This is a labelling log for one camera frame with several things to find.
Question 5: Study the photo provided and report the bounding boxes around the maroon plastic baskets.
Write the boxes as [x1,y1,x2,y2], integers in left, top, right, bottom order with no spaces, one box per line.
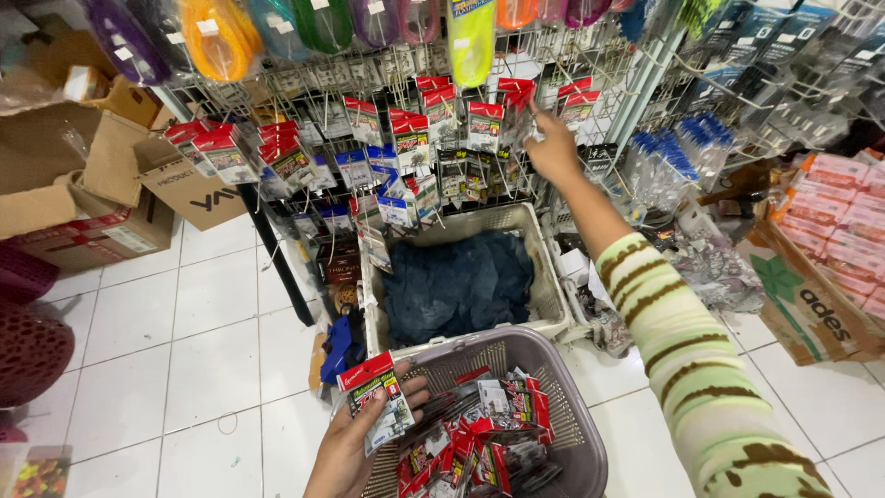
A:
[0,241,76,410]

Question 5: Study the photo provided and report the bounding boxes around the red-topped fishing hook packet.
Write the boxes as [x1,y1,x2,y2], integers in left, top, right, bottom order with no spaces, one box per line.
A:
[337,350,416,458]

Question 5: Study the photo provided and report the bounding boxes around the grey plastic basket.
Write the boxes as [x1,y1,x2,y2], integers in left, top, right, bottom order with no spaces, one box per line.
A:
[360,325,609,498]

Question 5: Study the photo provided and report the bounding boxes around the pile of red hook packets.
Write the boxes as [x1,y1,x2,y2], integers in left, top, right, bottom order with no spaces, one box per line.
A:
[395,365,564,498]

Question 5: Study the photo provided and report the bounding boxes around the yellow-green lure packet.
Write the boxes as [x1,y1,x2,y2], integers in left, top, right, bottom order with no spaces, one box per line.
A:
[445,0,498,89]

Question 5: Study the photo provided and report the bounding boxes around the bunch of blue-topped clear packets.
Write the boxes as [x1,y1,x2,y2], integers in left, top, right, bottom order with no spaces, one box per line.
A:
[624,113,736,217]

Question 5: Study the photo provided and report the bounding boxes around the clear tub of colourful beads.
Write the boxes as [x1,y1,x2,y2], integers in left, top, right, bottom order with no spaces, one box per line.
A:
[0,445,74,498]

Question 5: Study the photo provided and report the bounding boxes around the small printed cardboard carton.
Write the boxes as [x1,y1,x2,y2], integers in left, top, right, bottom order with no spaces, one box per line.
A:
[133,135,250,232]

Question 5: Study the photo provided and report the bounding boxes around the dark blue cloth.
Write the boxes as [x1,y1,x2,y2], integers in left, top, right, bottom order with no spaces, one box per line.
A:
[382,230,535,348]

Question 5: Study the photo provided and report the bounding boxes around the white plastic basket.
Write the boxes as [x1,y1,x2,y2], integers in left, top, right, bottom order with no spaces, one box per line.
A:
[360,202,576,358]

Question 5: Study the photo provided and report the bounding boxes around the crumpled printed plastic bag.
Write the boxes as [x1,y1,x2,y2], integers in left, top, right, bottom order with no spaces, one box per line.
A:
[662,220,767,316]

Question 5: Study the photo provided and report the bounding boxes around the large open cardboard carton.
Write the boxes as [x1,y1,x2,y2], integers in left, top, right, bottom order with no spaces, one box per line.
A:
[0,102,177,272]

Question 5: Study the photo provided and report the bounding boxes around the wire rack with black packets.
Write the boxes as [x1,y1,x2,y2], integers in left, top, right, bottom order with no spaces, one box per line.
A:
[643,0,885,163]

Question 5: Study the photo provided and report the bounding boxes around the wire rack with hanging packets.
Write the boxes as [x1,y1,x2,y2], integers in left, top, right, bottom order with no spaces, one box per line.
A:
[155,28,692,326]

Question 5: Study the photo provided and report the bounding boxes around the row of coloured coil bags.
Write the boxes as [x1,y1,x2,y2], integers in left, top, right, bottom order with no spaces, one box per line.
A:
[83,0,665,87]

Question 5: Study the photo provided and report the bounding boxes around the black box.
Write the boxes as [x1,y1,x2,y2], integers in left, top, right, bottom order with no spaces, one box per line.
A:
[315,238,362,286]

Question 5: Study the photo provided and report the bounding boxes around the blue plastic object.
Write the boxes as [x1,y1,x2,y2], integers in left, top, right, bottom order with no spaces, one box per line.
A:
[320,308,369,386]

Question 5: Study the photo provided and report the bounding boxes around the person's right hand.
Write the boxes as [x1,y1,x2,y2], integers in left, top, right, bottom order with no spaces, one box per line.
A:
[524,104,586,189]

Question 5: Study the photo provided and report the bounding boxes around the person's left hand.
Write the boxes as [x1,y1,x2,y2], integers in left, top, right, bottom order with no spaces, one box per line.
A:
[304,377,431,498]

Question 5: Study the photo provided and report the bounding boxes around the carton of pink packets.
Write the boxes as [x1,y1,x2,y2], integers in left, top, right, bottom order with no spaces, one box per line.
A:
[735,147,885,368]

